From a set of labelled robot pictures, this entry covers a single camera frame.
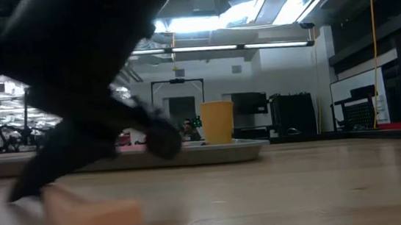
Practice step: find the black wall screen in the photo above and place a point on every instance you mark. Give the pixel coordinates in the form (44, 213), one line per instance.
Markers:
(249, 103)

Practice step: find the black cabinet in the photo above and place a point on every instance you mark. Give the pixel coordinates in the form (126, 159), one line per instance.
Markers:
(292, 112)

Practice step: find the white whiteboard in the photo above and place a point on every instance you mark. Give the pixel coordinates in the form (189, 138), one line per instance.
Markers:
(356, 79)

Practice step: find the grey serving tray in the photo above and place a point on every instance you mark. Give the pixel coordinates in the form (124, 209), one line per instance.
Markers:
(226, 154)

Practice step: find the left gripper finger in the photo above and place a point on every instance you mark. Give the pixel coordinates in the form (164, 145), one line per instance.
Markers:
(54, 167)

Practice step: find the red bin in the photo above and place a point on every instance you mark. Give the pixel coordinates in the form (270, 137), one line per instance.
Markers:
(391, 126)

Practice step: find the black aluminium rig frame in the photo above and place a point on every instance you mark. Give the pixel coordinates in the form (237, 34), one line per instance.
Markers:
(372, 136)

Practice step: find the pink round plate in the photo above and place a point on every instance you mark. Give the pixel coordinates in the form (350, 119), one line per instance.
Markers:
(134, 147)

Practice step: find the person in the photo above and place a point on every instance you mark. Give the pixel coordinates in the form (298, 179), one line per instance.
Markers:
(188, 130)

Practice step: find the yellow plastic cup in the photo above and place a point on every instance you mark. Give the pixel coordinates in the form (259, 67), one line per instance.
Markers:
(218, 122)

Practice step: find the black background rig frame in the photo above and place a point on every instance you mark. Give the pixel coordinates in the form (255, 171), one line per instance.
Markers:
(177, 80)

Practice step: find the long ceiling tube light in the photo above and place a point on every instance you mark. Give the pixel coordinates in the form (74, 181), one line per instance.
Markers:
(216, 48)

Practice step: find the black pegboard cart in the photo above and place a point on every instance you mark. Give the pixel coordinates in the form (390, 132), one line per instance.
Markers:
(359, 113)

